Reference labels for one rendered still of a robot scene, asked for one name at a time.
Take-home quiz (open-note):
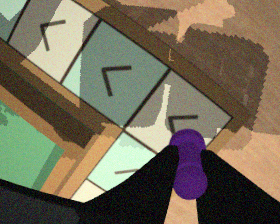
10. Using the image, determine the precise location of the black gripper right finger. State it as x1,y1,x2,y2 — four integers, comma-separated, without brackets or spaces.
196,149,280,224

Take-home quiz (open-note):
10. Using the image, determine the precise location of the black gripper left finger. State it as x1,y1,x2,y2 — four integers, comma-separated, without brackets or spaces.
0,145,180,224

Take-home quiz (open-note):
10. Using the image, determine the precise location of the purple pawn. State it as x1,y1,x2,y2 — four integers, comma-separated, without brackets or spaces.
168,129,208,200

